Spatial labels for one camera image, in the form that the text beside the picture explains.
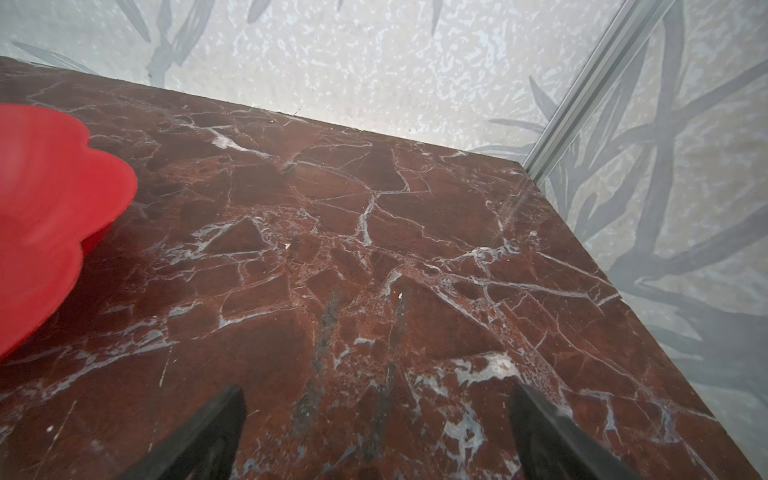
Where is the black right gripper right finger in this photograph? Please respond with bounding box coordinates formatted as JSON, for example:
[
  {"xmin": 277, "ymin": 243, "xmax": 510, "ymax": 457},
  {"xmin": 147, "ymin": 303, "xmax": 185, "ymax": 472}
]
[{"xmin": 509, "ymin": 384, "xmax": 640, "ymax": 480}]

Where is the aluminium frame post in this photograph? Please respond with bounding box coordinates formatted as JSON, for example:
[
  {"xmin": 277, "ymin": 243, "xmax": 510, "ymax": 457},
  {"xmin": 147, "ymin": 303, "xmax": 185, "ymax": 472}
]
[{"xmin": 523, "ymin": 0, "xmax": 674, "ymax": 186}]

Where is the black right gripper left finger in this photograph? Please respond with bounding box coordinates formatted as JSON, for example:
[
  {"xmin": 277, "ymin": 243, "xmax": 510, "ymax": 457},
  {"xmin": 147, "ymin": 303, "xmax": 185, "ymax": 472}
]
[{"xmin": 117, "ymin": 384, "xmax": 246, "ymax": 480}]

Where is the red flower-shaped fruit bowl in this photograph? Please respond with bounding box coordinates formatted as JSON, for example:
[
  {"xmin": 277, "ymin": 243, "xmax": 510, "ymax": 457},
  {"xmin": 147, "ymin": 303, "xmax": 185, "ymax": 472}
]
[{"xmin": 1, "ymin": 104, "xmax": 138, "ymax": 356}]

